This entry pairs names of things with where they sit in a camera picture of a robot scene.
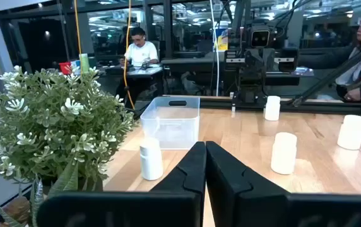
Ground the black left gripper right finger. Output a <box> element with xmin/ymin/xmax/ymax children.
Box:
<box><xmin>205</xmin><ymin>141</ymin><xmax>361</xmax><ymax>227</ymax></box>

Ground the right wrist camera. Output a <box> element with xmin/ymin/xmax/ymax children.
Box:
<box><xmin>249</xmin><ymin>25</ymin><xmax>271</xmax><ymax>49</ymax></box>

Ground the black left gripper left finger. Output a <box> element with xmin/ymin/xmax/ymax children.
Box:
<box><xmin>36</xmin><ymin>141</ymin><xmax>207</xmax><ymax>227</ymax></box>

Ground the wipes canister yellow label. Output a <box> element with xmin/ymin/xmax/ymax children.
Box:
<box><xmin>213</xmin><ymin>20</ymin><xmax>229</xmax><ymax>52</ymax></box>

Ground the bushy potted plant black pot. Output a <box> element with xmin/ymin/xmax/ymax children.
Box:
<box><xmin>0</xmin><ymin>64</ymin><xmax>137</xmax><ymax>193</ymax></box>

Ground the white hanging cable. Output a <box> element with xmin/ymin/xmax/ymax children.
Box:
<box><xmin>210</xmin><ymin>0</ymin><xmax>221</xmax><ymax>97</ymax></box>

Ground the yellow hanging cable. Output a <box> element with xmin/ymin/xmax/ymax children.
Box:
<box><xmin>122</xmin><ymin>0</ymin><xmax>136</xmax><ymax>110</ymax></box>
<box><xmin>73</xmin><ymin>0</ymin><xmax>83</xmax><ymax>75</ymax></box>

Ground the clear plastic basket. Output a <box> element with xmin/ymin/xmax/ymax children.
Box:
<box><xmin>139</xmin><ymin>96</ymin><xmax>201</xmax><ymax>151</ymax></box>

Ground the grey desk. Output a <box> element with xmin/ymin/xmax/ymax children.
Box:
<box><xmin>98</xmin><ymin>64</ymin><xmax>165</xmax><ymax>78</ymax></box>

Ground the light green cup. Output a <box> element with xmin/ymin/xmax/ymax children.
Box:
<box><xmin>79</xmin><ymin>53</ymin><xmax>90</xmax><ymax>74</ymax></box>

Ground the white pill bottle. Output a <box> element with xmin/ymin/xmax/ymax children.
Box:
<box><xmin>264</xmin><ymin>95</ymin><xmax>281</xmax><ymax>122</ymax></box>
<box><xmin>139</xmin><ymin>137</ymin><xmax>164</xmax><ymax>182</ymax></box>
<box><xmin>337</xmin><ymin>114</ymin><xmax>361</xmax><ymax>151</ymax></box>
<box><xmin>270</xmin><ymin>132</ymin><xmax>298</xmax><ymax>175</ymax></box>

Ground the potted succulent plant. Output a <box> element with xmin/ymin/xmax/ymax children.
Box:
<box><xmin>0</xmin><ymin>160</ymin><xmax>80</xmax><ymax>227</ymax></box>

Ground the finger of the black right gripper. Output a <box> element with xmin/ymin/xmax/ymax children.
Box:
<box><xmin>245</xmin><ymin>50</ymin><xmax>256</xmax><ymax>95</ymax></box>
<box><xmin>255</xmin><ymin>50</ymin><xmax>267</xmax><ymax>95</ymax></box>

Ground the black aluminium table frame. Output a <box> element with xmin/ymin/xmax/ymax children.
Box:
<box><xmin>161</xmin><ymin>30</ymin><xmax>361</xmax><ymax>127</ymax></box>

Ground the red cup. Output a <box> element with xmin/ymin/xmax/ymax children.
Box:
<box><xmin>58</xmin><ymin>61</ymin><xmax>73</xmax><ymax>76</ymax></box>

